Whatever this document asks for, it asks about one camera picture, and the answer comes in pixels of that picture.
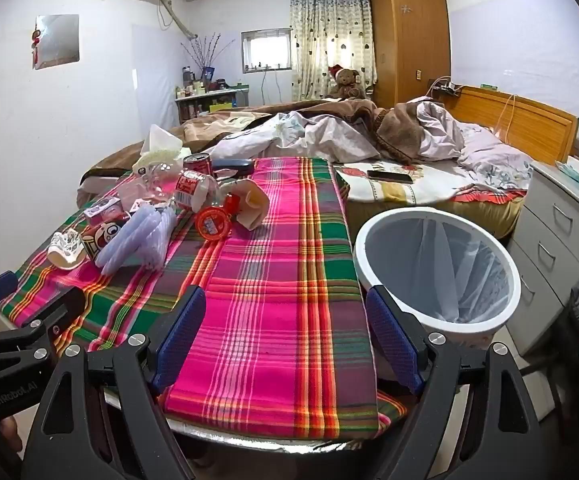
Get clear plastic packaging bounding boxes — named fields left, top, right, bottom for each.
left=118, top=160, right=180, bottom=207

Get black smartphone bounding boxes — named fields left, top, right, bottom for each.
left=367, top=169, right=415, bottom=185

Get white tissue pack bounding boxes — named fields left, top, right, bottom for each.
left=132, top=124, right=191, bottom=174

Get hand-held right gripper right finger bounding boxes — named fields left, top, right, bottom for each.
left=365, top=284, right=559, bottom=480

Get cluttered white shelf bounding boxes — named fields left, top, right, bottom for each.
left=174, top=77, right=249, bottom=124

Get white round waste bin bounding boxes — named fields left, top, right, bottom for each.
left=353, top=207, right=522, bottom=352

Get wooden bed headboard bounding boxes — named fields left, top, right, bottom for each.
left=441, top=84, right=579, bottom=164

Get beige paper wrapper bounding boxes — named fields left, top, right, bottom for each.
left=219, top=180, right=270, bottom=231

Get white floral duvet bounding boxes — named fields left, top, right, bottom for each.
left=209, top=101, right=535, bottom=192

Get brown blanket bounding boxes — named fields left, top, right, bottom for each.
left=80, top=97, right=423, bottom=194

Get clear bottle with red label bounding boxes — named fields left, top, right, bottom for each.
left=174, top=169, right=220, bottom=212

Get lavender plastic bags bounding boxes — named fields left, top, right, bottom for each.
left=100, top=204, right=178, bottom=276

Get dried branches in vase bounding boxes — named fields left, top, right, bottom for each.
left=179, top=32, right=235, bottom=69

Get wooden wardrobe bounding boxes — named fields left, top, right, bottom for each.
left=369, top=0, right=451, bottom=109

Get small window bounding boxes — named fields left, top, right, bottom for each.
left=240, top=29, right=291, bottom=74

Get small printed box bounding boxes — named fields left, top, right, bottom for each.
left=84, top=197, right=125, bottom=221

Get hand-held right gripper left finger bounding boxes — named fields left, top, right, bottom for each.
left=20, top=285, right=207, bottom=480

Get printed bed sheet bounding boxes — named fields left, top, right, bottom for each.
left=333, top=160, right=528, bottom=207

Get clear bin liner bag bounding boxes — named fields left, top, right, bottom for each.
left=369, top=213, right=513, bottom=326

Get pink plaid tablecloth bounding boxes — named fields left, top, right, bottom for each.
left=0, top=156, right=411, bottom=444

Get grey drawer cabinet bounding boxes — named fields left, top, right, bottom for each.
left=506, top=160, right=579, bottom=357

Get brown teddy bear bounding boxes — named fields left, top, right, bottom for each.
left=328, top=64, right=368, bottom=100

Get cartoon printed carton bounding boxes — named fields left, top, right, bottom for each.
left=80, top=212, right=131, bottom=264

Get person's left hand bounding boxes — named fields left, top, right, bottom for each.
left=0, top=416, right=23, bottom=454

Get white charging cable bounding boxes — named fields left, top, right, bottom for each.
left=496, top=92, right=519, bottom=139

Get shiny wall sheet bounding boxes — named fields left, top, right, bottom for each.
left=32, top=14, right=80, bottom=70

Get patterned window curtain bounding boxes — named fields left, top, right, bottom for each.
left=288, top=0, right=378, bottom=103

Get red round plastic cup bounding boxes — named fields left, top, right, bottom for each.
left=194, top=193, right=243, bottom=241

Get wrapped air conditioner pipe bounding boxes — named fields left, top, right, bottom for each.
left=156, top=0, right=198, bottom=41

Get red soda can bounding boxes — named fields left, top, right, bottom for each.
left=183, top=152, right=214, bottom=179

